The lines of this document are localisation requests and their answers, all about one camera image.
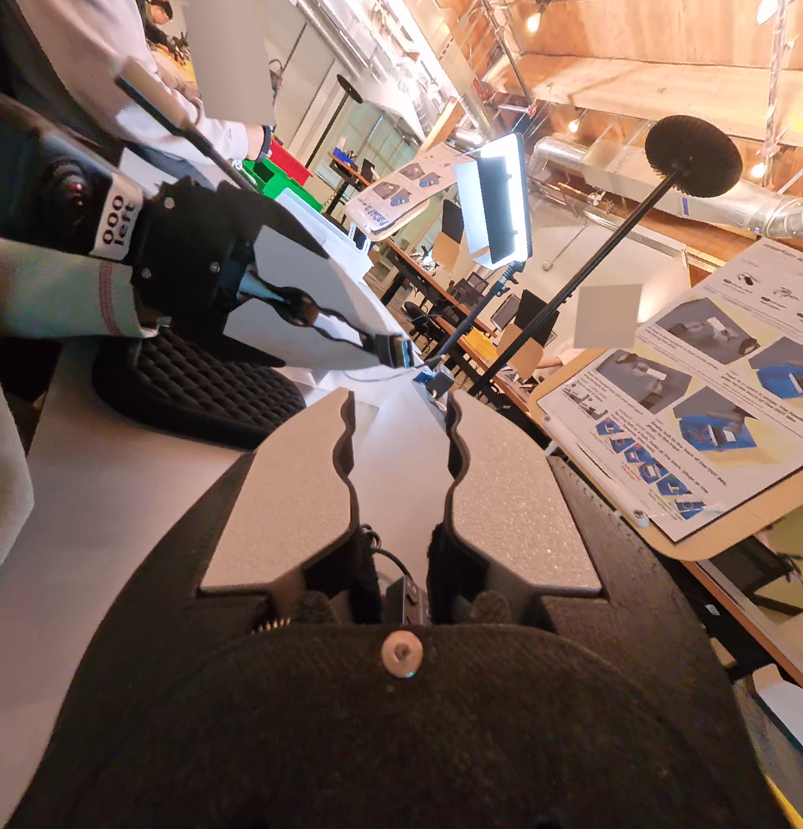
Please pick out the tan wooden board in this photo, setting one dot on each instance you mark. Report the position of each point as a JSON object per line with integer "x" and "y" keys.
{"x": 528, "y": 350}
{"x": 448, "y": 249}

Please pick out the black disc stand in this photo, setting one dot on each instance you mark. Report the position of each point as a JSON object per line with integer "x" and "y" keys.
{"x": 693, "y": 155}

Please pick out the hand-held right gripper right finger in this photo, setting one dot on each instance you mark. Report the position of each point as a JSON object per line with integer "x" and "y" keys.
{"x": 518, "y": 511}

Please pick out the dark grey power adapter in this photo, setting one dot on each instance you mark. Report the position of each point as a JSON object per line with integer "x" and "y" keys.
{"x": 441, "y": 381}

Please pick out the green plastic bin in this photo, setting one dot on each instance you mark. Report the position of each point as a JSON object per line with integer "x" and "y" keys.
{"x": 291, "y": 194}

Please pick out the black light stand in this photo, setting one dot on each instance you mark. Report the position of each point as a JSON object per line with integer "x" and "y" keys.
{"x": 508, "y": 275}

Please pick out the black usb hub with switches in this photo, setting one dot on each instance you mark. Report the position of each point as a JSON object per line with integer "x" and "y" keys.
{"x": 405, "y": 602}

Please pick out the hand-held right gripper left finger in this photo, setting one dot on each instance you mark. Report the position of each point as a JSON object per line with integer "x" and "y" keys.
{"x": 285, "y": 511}

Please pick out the black quilted pad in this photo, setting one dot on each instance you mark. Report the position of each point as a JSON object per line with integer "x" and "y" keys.
{"x": 194, "y": 395}

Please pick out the black floor lamp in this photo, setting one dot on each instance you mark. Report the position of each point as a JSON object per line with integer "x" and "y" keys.
{"x": 351, "y": 90}

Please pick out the instruction sheet stand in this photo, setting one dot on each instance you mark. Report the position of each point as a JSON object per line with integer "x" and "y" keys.
{"x": 401, "y": 194}

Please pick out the silver air duct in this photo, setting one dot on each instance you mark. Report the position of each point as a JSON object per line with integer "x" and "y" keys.
{"x": 783, "y": 217}

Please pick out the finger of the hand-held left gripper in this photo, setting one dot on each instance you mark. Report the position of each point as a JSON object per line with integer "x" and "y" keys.
{"x": 291, "y": 346}
{"x": 324, "y": 278}

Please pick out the led light panel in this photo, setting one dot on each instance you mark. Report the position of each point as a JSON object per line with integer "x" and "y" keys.
{"x": 498, "y": 194}

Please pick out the instruction sheet on board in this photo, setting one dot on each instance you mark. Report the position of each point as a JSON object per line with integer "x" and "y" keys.
{"x": 699, "y": 388}

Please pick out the red plastic bin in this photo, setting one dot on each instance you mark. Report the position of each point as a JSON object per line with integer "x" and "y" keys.
{"x": 291, "y": 162}

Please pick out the person's left forearm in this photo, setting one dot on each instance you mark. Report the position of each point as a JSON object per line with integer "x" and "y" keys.
{"x": 52, "y": 291}

